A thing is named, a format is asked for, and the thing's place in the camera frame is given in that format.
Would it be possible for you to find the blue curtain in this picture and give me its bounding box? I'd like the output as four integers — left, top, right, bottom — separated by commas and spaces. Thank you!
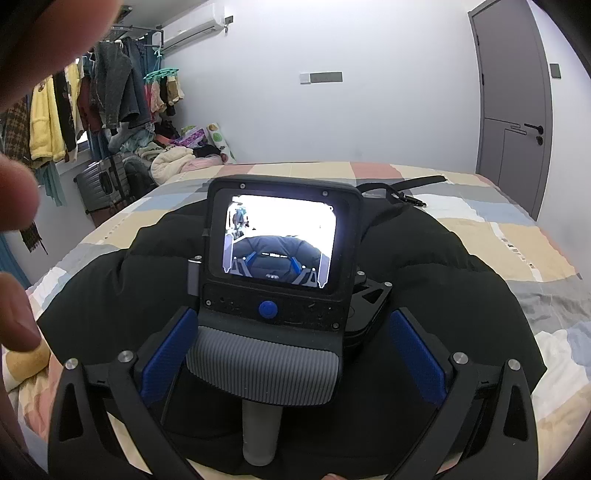
0, 231, 31, 289

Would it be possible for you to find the patchwork bed blanket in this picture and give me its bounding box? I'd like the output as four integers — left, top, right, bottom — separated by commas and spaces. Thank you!
2, 161, 583, 480

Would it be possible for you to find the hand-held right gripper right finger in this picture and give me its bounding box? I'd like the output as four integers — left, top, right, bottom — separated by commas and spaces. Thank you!
388, 307, 541, 480

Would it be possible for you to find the dark denim jacket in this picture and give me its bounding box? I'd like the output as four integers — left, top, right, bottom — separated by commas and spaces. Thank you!
95, 41, 151, 130

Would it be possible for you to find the grey door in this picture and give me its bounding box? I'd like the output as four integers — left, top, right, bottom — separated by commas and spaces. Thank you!
468, 0, 552, 220

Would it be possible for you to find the pile of clothes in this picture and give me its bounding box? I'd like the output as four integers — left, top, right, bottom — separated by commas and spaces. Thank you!
108, 127, 158, 160

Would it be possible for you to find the polka dot pillow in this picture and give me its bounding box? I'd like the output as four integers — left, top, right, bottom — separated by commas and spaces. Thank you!
205, 122, 236, 164

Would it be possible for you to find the dark grey suitcase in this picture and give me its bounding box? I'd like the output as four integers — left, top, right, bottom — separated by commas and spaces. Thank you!
74, 154, 127, 214

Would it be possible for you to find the white air conditioner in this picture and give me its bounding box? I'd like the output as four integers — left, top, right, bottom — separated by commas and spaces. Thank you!
161, 2, 234, 49

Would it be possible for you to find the green peg hanger with socks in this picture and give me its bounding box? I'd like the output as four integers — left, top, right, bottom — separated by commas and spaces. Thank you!
144, 68, 184, 116

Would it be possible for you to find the black puffer jacket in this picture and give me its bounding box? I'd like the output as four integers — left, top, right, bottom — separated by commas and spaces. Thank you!
37, 198, 548, 476

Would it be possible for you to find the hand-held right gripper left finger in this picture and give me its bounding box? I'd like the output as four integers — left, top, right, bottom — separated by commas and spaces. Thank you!
46, 306, 204, 480

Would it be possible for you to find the person's left hand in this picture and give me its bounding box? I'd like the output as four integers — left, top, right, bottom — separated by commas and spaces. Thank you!
0, 0, 123, 354

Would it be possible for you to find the grey white wall panel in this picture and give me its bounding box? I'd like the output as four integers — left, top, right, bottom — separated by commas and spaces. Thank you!
300, 71, 344, 85

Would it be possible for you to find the metal clothes rail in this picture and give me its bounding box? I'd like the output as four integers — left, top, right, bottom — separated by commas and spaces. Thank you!
108, 23, 164, 47

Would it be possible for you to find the teal scarf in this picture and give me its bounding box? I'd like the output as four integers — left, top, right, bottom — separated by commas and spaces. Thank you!
37, 161, 65, 206

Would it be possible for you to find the tan plush toy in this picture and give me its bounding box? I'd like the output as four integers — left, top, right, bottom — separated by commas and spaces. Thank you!
2, 339, 51, 393

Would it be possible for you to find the cream fleece blanket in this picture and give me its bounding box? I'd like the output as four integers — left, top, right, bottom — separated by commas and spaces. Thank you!
151, 148, 197, 185

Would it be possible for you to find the yellow fleece robe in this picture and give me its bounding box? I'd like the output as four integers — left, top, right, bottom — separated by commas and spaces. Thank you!
30, 65, 84, 162

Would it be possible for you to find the black door handle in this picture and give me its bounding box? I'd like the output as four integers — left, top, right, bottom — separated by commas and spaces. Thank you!
510, 122, 546, 145

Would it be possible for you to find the black strap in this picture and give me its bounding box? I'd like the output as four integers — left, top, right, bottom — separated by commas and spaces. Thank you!
358, 175, 446, 206

